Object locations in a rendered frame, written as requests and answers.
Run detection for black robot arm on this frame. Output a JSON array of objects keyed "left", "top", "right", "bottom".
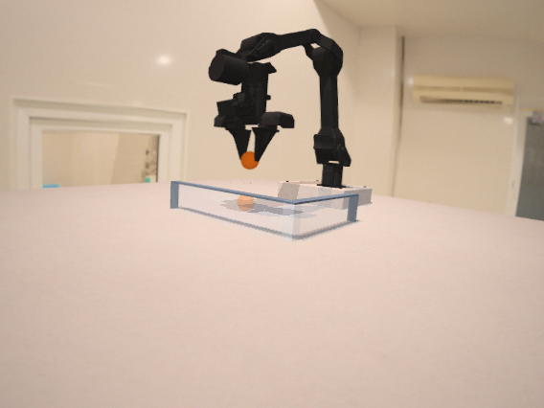
[{"left": 208, "top": 29, "right": 351, "bottom": 188}]

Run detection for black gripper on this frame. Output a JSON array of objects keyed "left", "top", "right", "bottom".
[{"left": 214, "top": 87, "right": 294, "bottom": 161}]

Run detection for low clear corner walls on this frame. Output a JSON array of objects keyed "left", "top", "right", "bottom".
[{"left": 171, "top": 183, "right": 357, "bottom": 242}]

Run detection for orange ball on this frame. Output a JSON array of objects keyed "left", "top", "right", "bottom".
[{"left": 240, "top": 151, "right": 259, "bottom": 170}]

